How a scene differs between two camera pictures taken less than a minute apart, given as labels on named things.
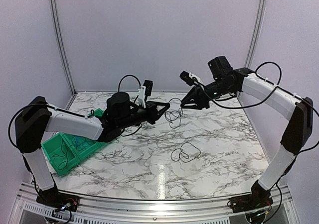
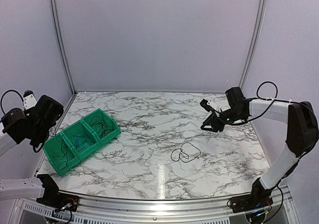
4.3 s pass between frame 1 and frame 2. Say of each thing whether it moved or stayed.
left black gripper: moved
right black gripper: moved
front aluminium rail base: stayed
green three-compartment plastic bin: stayed
